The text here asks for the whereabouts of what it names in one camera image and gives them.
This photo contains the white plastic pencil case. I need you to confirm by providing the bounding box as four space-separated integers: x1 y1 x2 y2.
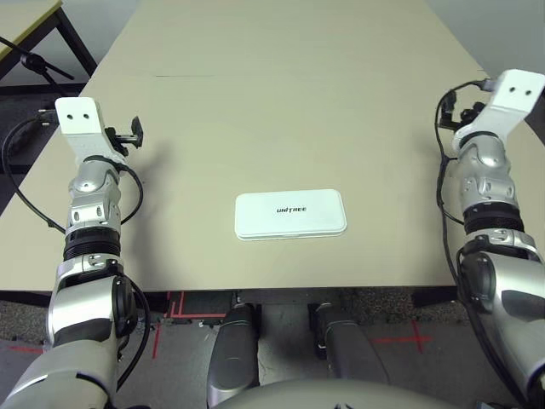
233 188 348 243

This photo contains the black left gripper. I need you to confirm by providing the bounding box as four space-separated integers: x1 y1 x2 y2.
104 115 145 157

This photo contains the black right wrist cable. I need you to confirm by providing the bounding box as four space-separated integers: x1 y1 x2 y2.
433 78 537 404

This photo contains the grey robot leg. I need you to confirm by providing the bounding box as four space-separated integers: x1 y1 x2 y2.
308 302 391 384
206 304 261 404

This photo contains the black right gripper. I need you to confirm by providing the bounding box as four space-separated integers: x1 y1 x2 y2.
439 91 485 129

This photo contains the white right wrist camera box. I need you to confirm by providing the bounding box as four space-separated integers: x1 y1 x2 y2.
453 70 545 146

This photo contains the side table with black frame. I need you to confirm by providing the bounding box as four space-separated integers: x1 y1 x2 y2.
0 0 99 86

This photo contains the grey robot torso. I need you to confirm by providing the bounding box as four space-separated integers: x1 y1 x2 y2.
208 378 469 409

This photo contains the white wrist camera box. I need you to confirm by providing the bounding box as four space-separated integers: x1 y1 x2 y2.
453 70 545 146
54 96 127 165

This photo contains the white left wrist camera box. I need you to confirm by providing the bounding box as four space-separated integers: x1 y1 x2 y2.
54 96 127 165

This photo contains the grey right robot leg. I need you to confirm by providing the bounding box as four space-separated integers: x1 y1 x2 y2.
308 302 391 384

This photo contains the grey left robot leg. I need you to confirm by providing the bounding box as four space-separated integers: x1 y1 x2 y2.
206 304 261 404

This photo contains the black tripod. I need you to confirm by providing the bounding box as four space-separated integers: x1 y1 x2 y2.
0 36 76 86

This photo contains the red tape cross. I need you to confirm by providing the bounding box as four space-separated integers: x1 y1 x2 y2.
372 321 433 354

